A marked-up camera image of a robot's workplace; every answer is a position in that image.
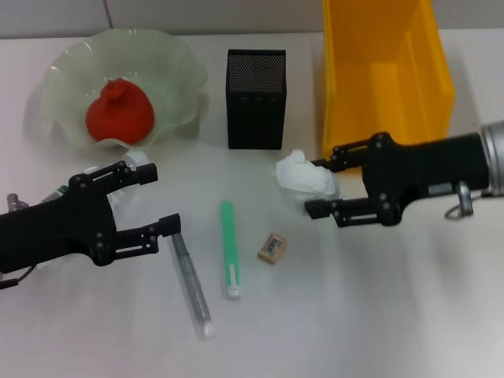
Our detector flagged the green pen with white cap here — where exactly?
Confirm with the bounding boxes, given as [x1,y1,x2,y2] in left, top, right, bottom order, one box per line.
[218,199,243,301]

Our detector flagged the white paper ball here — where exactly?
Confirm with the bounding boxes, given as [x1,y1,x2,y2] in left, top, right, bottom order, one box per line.
[275,148,342,209]

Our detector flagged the beige eraser with barcode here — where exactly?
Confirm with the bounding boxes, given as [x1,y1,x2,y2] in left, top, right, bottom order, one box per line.
[256,232,288,267]

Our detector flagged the right gripper cable with plug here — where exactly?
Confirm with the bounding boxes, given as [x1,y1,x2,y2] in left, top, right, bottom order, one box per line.
[443,180,493,221]

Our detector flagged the grey marker pen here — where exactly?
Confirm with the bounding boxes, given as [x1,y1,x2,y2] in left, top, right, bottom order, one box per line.
[169,232,217,342]

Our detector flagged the pale green wavy glass plate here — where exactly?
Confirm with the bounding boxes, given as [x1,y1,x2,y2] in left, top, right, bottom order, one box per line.
[24,27,209,153]

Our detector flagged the yellow plastic bin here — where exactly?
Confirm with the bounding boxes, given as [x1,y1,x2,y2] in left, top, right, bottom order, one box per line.
[321,0,457,158]

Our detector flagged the clear green-label water bottle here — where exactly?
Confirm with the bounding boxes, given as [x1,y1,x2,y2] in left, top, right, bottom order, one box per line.
[39,149,151,272]

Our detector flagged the red-orange knitted orange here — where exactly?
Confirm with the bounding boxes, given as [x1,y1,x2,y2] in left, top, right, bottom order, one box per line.
[85,77,155,145]

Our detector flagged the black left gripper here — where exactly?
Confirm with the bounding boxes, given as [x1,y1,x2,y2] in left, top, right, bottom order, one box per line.
[0,160,183,276]

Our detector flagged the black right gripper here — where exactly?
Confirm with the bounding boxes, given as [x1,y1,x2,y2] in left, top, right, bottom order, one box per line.
[304,132,492,230]

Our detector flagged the black mesh pen holder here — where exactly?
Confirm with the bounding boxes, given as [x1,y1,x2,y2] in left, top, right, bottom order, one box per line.
[225,49,289,150]

